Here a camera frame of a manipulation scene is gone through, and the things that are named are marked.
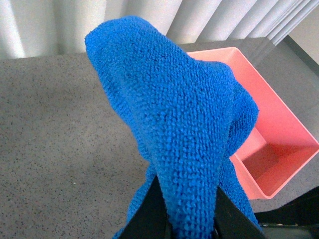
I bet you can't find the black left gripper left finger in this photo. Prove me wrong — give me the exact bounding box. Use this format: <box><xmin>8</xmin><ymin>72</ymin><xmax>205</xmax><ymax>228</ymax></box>
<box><xmin>119</xmin><ymin>177</ymin><xmax>172</xmax><ymax>239</ymax></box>

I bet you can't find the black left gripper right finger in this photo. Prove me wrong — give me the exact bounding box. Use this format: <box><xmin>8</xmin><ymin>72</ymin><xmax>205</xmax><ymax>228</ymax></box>
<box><xmin>212</xmin><ymin>187</ymin><xmax>266</xmax><ymax>239</ymax></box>

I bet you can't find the blue microfiber cloth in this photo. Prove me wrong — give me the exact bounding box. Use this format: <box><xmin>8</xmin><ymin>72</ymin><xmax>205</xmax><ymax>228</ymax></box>
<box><xmin>85</xmin><ymin>16</ymin><xmax>259</xmax><ymax>239</ymax></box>

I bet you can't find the pink plastic bin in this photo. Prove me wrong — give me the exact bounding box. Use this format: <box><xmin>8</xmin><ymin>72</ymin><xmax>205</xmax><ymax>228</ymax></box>
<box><xmin>189</xmin><ymin>47</ymin><xmax>319</xmax><ymax>200</ymax></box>

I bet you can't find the white pleated curtain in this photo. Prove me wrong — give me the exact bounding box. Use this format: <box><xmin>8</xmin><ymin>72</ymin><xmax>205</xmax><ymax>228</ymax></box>
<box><xmin>0</xmin><ymin>0</ymin><xmax>319</xmax><ymax>59</ymax></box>

